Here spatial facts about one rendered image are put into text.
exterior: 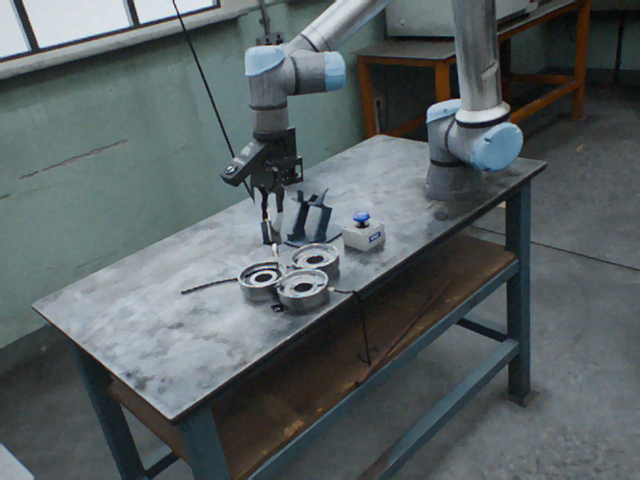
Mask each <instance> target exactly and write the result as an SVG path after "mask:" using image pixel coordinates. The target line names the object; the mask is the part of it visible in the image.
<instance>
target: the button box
mask: <svg viewBox="0 0 640 480"><path fill-rule="evenodd" d="M364 222H365V224H364V225H360V224H359V222H355V221H352V222H350V223H349V224H347V225H346V226H345V227H343V228H341V233H343V240H344V245H345V246H348V247H351V248H354V249H356V250H360V251H363V252H366V251H369V250H371V249H373V248H374V247H376V246H377V245H379V244H380V243H382V242H384V241H385V240H386V237H385V228H384V223H383V222H379V221H376V220H373V219H370V220H367V221H364Z"/></svg>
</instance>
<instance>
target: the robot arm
mask: <svg viewBox="0 0 640 480"><path fill-rule="evenodd" d="M391 1H392V0H338V1H337V2H336V3H335V4H334V5H332V6H330V7H329V8H328V9H327V10H326V11H324V13H323V14H322V15H321V16H320V17H319V18H318V19H316V20H315V21H314V22H312V23H311V24H310V25H309V26H308V27H307V28H306V29H305V30H304V31H303V32H301V33H300V34H299V35H298V36H297V37H296V38H294V39H293V40H291V42H290V43H286V44H282V45H280V46H278V47H277V46H268V47H256V48H251V49H248V50H247V51H246V54H245V69H246V71H245V75H246V79H248V91H249V102H250V125H251V128H252V137H253V138H254V139H253V140H252V141H251V142H250V143H249V144H248V145H247V146H246V147H245V148H244V149H243V150H242V151H240V152H239V153H238V154H237V155H236V156H235V157H234V158H233V160H232V161H231V162H230V163H229V164H228V165H227V166H226V167H225V168H224V169H223V170H222V171H221V172H220V176H221V177H222V178H223V180H224V181H225V183H228V185H230V186H232V187H235V188H237V187H238V186H240V185H241V184H242V182H243V181H244V180H245V179H246V178H247V177H248V176H249V175H250V191H251V195H252V199H253V203H254V204H255V207H256V211H257V213H258V216H259V218H260V220H261V222H264V221H265V220H267V219H268V220H269V218H268V214H267V211H268V206H270V216H271V225H272V227H273V228H274V229H275V231H276V232H278V231H280V229H281V226H282V221H283V219H284V218H285V217H287V216H288V215H291V214H292V213H293V212H295V210H296V202H295V201H293V200H289V199H288V198H287V195H286V192H285V189H284V187H287V186H291V185H294V184H295V185H296V184H299V183H302V181H304V176H303V159H302V156H299V155H297V148H296V130H295V127H288V125H289V119H288V104H287V97H288V96H299V95H308V94H317V93H323V92H328V91H332V90H340V89H342V88H343V86H344V84H345V81H346V66H345V62H344V59H343V56H342V55H341V54H340V53H339V52H336V51H337V50H338V49H339V48H340V47H342V46H343V45H344V44H345V43H346V41H347V40H348V39H350V38H351V37H352V36H353V35H354V34H355V33H357V32H358V31H360V29H361V28H362V27H364V26H365V25H366V24H367V23H368V22H369V20H371V19H372V18H374V17H375V16H376V14H377V13H379V12H380V11H381V10H382V9H383V8H384V7H386V6H387V5H388V4H389V3H390V2H391ZM450 3H451V13H452V21H453V30H454V39H455V47H456V57H457V66H458V75H459V83H460V92H461V99H455V100H449V101H445V102H440V103H437V105H434V106H432V107H431V108H430V109H429V110H428V122H426V124H427V127H429V131H428V140H429V156H430V166H429V169H428V173H427V177H426V181H425V194H426V195H427V196H428V197H429V198H431V199H435V200H439V201H463V200H468V199H471V198H474V197H476V196H478V195H480V194H481V193H483V191H484V189H485V179H484V176H483V175H482V172H481V171H484V172H489V173H495V172H498V171H499V170H503V169H505V168H506V167H508V166H509V165H510V164H511V163H512V162H513V160H515V158H516V157H518V155H519V152H520V150H521V148H522V143H523V137H522V132H521V131H520V129H519V128H517V126H516V125H514V124H512V123H511V117H510V106H509V105H508V104H506V103H504V102H503V101H502V94H501V83H500V70H499V65H500V58H499V46H498V33H497V21H496V9H495V0H450ZM299 165H301V176H299V177H297V176H298V172H296V166H299Z"/></svg>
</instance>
